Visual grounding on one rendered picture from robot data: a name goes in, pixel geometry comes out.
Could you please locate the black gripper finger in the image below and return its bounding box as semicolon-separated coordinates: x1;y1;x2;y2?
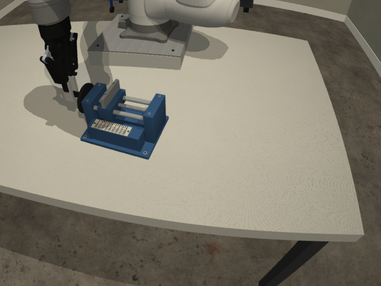
64;33;79;92
40;43;75;102

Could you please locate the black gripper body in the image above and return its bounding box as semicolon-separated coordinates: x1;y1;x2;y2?
38;16;71;57

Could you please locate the blue bench vise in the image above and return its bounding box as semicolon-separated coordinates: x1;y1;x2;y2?
73;79;169;160

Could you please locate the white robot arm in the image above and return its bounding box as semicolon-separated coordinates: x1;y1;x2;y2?
28;0;240;43

